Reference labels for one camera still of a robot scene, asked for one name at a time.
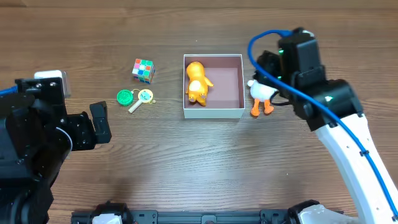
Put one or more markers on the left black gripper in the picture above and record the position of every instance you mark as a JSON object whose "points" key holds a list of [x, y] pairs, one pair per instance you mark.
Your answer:
{"points": [[82, 131]]}

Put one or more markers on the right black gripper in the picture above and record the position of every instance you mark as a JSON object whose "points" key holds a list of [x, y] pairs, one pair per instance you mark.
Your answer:
{"points": [[267, 65]]}

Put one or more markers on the green round lid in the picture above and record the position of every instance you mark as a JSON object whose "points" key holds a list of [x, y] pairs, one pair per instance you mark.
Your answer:
{"points": [[125, 97]]}

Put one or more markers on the white plush duck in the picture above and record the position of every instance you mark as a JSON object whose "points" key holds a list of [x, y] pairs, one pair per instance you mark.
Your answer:
{"points": [[261, 93]]}

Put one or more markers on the yellow wooden rattle toy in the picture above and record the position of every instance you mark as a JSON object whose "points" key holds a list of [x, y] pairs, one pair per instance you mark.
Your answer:
{"points": [[145, 96]]}

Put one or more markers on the colourful puzzle cube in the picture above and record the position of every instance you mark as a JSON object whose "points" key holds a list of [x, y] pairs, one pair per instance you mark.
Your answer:
{"points": [[143, 71]]}

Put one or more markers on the orange dinosaur toy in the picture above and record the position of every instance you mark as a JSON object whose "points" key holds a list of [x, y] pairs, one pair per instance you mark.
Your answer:
{"points": [[198, 84]]}

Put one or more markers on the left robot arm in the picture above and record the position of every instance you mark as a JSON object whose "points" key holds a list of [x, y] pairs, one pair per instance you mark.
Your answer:
{"points": [[37, 135]]}

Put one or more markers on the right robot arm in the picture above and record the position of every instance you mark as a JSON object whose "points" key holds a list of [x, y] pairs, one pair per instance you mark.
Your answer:
{"points": [[334, 113]]}

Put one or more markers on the white square cardboard box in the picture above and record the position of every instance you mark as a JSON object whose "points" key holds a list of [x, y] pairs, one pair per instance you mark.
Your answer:
{"points": [[226, 98]]}

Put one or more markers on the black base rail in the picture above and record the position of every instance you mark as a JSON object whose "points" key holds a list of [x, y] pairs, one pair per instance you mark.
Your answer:
{"points": [[103, 213]]}

